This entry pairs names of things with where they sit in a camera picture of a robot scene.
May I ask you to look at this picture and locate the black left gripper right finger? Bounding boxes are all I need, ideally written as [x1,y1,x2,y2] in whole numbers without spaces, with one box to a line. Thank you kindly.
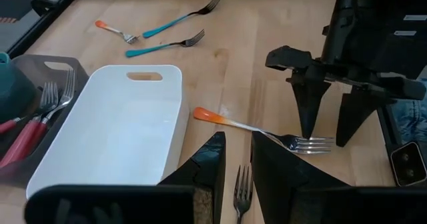
[250,130,427,224]

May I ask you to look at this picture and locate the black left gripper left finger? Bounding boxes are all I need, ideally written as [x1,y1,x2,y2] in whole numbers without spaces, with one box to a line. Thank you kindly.
[24,131,227,224]

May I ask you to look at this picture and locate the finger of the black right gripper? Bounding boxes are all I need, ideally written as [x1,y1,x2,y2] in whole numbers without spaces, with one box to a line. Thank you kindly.
[291,80,332,141]
[335,92,392,148]

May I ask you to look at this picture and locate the teal-handled dark fork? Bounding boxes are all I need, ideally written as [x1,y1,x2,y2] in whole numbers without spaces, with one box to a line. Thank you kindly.
[125,29,206,59]
[142,0,224,39]
[232,165,254,224]

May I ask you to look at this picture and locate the orange-handled silver fork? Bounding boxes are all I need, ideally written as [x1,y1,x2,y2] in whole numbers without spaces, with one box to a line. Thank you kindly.
[94,19,141,45]
[192,106,336,155]

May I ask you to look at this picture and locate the white plastic bin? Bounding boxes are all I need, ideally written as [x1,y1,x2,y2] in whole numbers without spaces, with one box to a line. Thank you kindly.
[25,64,190,198]

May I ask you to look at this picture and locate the person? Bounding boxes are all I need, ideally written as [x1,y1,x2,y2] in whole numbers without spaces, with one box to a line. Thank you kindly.
[388,77,427,145]

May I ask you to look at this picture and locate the grey translucent plastic bin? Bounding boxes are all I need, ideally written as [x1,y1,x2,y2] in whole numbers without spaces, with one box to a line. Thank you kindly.
[0,53,90,188]

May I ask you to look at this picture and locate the teal plastic bin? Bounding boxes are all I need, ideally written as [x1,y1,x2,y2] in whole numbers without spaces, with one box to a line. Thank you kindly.
[0,52,37,125]

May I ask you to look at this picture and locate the black mat with hazard stripes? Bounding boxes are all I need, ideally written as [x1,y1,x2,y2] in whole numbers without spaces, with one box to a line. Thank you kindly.
[0,0,34,25]

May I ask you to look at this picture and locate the small camera with silver rim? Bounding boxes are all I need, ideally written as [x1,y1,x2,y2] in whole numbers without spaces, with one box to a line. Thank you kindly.
[389,141,427,187]

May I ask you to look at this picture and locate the black aluminium table frame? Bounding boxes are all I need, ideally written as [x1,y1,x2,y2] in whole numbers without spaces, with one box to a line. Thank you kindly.
[0,0,401,158]

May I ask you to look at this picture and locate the black frame foot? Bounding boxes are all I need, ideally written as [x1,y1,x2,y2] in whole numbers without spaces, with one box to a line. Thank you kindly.
[31,0,57,17]

